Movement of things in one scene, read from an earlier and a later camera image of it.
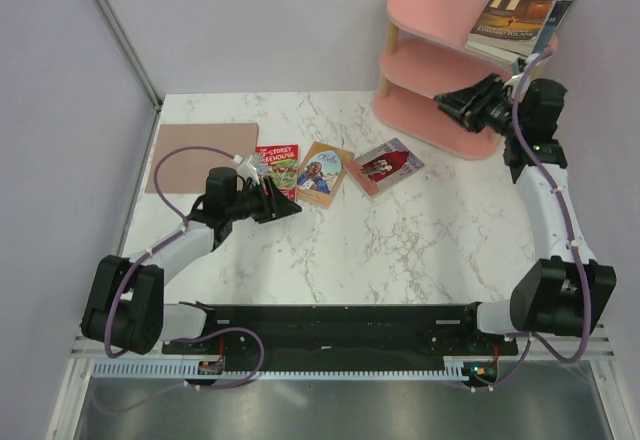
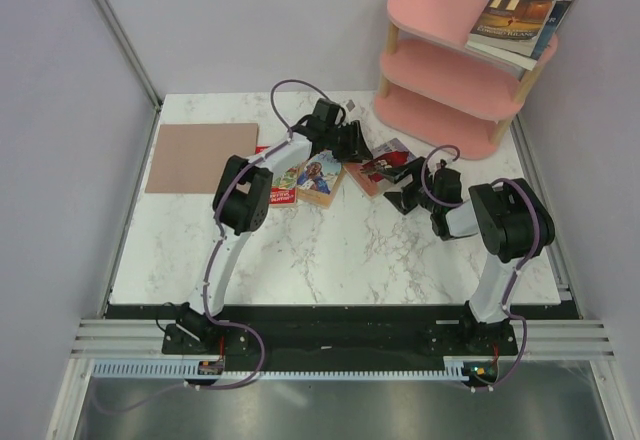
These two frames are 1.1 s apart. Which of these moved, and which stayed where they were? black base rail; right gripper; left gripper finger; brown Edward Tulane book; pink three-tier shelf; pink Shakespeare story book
Moved: left gripper finger; right gripper
Stayed: black base rail; pink three-tier shelf; pink Shakespeare story book; brown Edward Tulane book
